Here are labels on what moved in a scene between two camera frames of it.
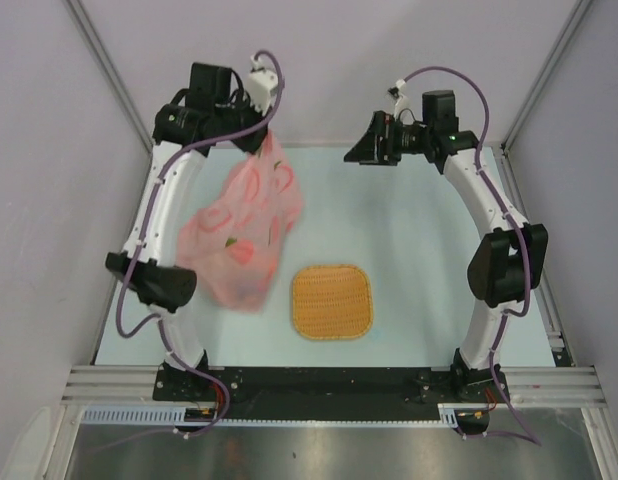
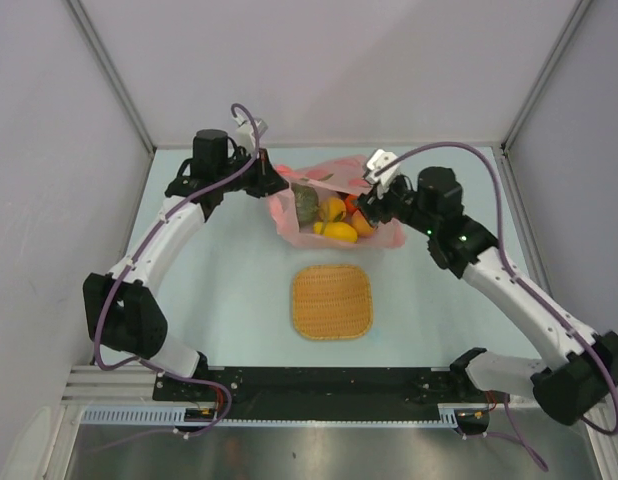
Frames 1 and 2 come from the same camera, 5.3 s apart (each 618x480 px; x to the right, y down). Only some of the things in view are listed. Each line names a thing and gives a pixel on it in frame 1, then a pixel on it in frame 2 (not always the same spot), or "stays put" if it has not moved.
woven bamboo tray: [332, 302] stays put
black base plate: [272, 393] stays put
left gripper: [254, 141] -> [266, 180]
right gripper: [369, 151] -> [370, 203]
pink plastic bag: [234, 244] -> [342, 174]
